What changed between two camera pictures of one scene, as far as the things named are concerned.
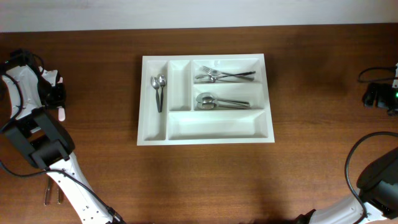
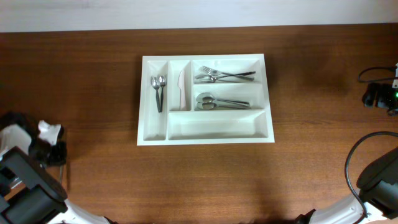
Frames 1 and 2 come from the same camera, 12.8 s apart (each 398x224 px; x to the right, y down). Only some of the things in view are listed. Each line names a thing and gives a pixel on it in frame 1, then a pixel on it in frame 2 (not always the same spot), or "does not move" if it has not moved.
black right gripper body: x=376 y=95 does not move
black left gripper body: x=58 y=94 -> x=50 y=152
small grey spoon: x=155 y=81 does not move
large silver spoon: x=211 y=98 does not move
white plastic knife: x=61 y=109 -> x=181 y=86
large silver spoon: x=208 y=106 does not move
